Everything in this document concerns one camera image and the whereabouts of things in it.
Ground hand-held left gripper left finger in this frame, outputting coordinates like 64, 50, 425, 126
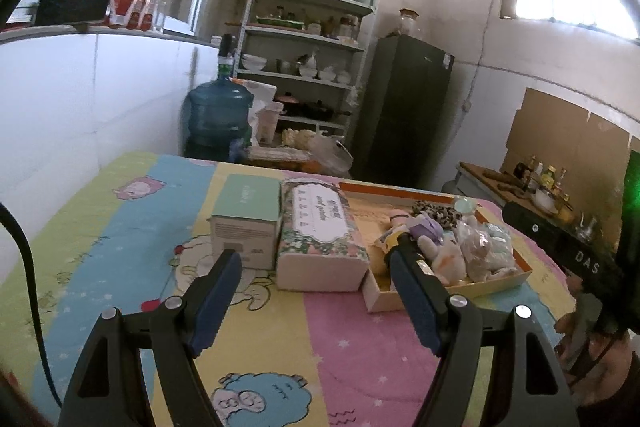
57, 248, 243, 427

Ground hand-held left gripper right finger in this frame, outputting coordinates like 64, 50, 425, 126
387, 247, 581, 427

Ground white green tissue pack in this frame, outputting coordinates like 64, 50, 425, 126
482, 223, 515, 255

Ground orange shallow cardboard box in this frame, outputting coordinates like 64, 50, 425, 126
337, 181, 533, 313

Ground yellow soft toy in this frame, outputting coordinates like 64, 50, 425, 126
372, 229, 406, 275

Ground person's right hand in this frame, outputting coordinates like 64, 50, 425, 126
555, 292, 640, 408

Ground metal cup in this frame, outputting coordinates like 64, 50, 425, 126
577, 212, 601, 238

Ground white plush rabbit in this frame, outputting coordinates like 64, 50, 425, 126
417, 234, 468, 285

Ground white bowl with rim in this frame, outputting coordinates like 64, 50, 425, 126
534, 189, 561, 214

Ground purple plush toy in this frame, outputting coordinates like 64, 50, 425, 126
407, 214, 446, 248

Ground group of condiment bottles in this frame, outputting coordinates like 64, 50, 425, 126
512, 156, 573, 208

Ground leopard print scrunchie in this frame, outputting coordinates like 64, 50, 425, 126
411, 201, 463, 228

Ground mint lidded white box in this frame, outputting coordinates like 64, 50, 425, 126
209, 174, 282, 270

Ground wooden rolling pin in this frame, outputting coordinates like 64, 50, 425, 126
482, 169, 522, 188

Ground floral print tissue pack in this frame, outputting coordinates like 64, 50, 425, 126
275, 179, 372, 293

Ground kitchen counter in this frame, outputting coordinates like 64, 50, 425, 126
457, 162, 621, 248

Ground brown cardboard sheet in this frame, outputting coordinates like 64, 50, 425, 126
502, 88, 640, 188

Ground white plastic bag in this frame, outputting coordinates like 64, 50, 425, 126
307, 132, 353, 178

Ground white plastic bucket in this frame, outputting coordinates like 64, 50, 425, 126
256, 102, 284, 145

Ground blue water jug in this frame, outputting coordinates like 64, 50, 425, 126
182, 77, 253, 164

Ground dark green refrigerator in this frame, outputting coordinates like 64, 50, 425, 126
350, 36, 456, 192

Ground pot with red lid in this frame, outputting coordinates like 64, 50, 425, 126
274, 92, 301, 115

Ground white paper sack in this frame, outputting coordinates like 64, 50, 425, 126
240, 79, 278, 118

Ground black wok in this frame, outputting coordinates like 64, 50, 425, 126
300, 99, 353, 122

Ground group of white dishes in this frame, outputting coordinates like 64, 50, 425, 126
295, 52, 351, 82

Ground white metal shelf rack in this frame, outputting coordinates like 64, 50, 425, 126
235, 0, 378, 158

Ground glass jar with lid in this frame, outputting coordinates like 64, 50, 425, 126
397, 8, 421, 38

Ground green tray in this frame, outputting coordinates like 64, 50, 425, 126
256, 14, 306, 30

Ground black smartphone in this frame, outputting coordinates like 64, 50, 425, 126
34, 0, 113, 28

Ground black cable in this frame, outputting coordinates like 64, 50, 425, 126
0, 202, 66, 410

